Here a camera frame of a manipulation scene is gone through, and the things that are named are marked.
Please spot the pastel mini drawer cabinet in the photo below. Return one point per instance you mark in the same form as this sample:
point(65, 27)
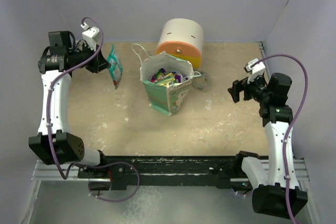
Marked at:
point(183, 39)

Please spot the large green Foxs bag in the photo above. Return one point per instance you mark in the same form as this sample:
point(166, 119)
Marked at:
point(167, 80)

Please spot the teal snack packet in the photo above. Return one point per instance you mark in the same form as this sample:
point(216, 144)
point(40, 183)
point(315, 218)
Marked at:
point(116, 68)

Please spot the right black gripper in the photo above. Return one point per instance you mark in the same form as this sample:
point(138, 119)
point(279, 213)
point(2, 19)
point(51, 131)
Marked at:
point(238, 86)

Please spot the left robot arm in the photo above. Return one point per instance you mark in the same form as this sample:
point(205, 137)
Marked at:
point(54, 142)

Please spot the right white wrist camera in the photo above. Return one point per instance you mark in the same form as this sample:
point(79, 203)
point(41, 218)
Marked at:
point(254, 69)

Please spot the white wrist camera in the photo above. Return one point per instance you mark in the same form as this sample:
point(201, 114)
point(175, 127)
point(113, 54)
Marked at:
point(254, 69)
point(91, 35)

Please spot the clear tape roll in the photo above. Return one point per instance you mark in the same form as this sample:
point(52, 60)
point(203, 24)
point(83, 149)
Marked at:
point(200, 81)

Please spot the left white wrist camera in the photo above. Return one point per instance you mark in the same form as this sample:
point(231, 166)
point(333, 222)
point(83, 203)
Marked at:
point(91, 35)

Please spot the purple berry candy bag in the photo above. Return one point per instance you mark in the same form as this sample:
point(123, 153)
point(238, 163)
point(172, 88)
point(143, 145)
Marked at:
point(179, 78)

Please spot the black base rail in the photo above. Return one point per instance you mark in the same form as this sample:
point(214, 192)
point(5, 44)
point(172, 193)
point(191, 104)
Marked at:
point(222, 172)

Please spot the green Fresh paper bag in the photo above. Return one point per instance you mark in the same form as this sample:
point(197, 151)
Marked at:
point(166, 100)

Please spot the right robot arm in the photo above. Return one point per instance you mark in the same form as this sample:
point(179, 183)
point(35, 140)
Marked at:
point(276, 190)

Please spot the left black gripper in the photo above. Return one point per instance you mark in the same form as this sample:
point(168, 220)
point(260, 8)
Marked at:
point(98, 63)

